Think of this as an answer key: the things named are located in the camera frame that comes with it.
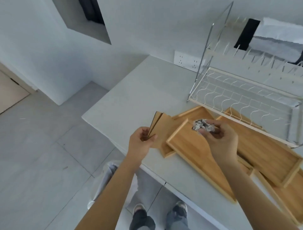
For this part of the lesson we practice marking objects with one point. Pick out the grey paper towel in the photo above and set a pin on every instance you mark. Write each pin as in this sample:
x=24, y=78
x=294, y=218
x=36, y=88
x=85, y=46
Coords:
x=272, y=49

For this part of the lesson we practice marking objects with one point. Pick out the person's left hand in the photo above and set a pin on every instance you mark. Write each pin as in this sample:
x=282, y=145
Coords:
x=138, y=148

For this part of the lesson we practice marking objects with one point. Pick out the person's right forearm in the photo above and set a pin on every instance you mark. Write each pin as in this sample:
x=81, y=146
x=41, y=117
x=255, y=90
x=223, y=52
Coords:
x=253, y=208

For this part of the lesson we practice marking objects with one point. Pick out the light wooden door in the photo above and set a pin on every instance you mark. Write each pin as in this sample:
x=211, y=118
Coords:
x=11, y=92

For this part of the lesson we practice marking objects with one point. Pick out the black woven mat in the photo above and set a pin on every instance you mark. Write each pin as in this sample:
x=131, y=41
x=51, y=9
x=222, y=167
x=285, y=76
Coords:
x=246, y=35

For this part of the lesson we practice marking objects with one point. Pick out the large wooden tray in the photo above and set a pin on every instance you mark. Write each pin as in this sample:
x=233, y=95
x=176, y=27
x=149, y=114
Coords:
x=189, y=147

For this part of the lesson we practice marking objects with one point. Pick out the person's right hand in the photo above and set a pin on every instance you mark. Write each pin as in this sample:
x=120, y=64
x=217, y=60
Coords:
x=225, y=144

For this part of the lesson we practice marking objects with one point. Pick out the person's left forearm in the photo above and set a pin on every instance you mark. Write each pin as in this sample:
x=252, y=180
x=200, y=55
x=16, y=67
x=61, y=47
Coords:
x=111, y=196

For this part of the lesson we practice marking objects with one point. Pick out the grey shoe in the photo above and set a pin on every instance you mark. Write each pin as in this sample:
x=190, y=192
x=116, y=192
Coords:
x=180, y=206
x=139, y=208

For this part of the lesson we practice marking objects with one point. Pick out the grey trousers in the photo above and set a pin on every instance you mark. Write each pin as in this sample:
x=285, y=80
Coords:
x=139, y=222

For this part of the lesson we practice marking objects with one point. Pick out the foil ball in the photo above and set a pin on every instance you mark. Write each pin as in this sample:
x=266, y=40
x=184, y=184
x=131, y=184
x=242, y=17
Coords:
x=202, y=125

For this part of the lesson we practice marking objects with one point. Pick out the white plastic bag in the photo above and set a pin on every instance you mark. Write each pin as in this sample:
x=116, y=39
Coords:
x=104, y=182

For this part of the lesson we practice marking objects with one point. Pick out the two-tier white dish rack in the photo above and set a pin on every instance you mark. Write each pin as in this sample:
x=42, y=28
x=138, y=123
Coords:
x=236, y=120

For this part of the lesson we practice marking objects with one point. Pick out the white wall socket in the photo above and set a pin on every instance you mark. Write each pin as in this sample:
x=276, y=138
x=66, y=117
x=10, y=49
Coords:
x=187, y=60

